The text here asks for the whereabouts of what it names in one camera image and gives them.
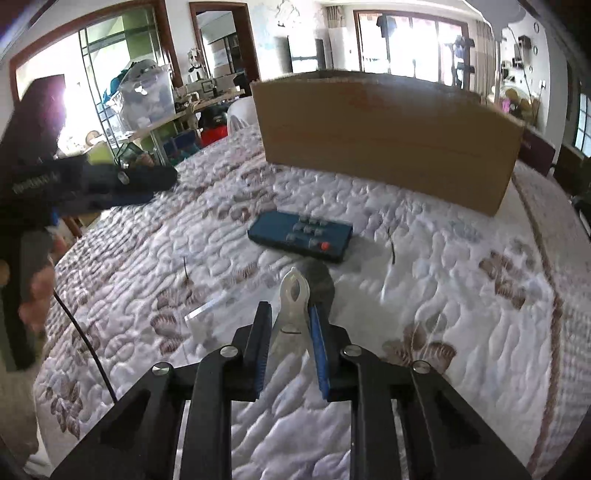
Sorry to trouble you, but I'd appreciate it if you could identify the quilted bed cover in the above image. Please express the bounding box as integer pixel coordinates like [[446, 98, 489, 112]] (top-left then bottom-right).
[[33, 127, 590, 479]]

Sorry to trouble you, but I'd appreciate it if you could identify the red container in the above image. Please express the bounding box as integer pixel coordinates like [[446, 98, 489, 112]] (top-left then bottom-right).
[[200, 125, 228, 147]]

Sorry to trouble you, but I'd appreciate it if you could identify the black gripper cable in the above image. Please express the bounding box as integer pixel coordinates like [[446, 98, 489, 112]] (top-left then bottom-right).
[[52, 290, 119, 405]]

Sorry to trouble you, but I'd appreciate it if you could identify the dark blue remote control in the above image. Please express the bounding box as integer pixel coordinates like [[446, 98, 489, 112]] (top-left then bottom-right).
[[247, 210, 353, 263]]

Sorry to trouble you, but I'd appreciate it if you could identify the white covered chair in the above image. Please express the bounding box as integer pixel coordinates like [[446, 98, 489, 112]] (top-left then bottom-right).
[[226, 96, 259, 135]]

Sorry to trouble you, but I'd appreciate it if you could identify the person's left hand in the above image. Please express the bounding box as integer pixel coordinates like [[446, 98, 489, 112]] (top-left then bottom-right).
[[18, 257, 55, 333]]

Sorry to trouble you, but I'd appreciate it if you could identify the metal clip tool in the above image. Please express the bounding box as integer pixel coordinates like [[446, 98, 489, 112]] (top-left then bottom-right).
[[266, 267, 314, 380]]

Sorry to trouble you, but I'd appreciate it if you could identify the cardboard box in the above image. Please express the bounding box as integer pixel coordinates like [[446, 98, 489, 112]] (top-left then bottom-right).
[[252, 70, 525, 216]]

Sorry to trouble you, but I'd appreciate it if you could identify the clear storage bin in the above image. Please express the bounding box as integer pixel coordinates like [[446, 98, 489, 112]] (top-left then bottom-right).
[[113, 59, 175, 132]]

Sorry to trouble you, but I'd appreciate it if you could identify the maroon storage box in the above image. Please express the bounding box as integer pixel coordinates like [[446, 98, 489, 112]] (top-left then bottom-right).
[[518, 127, 556, 177]]

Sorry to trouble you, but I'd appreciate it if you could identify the gold electric fan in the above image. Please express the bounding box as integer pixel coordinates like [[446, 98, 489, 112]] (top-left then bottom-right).
[[501, 87, 534, 124]]

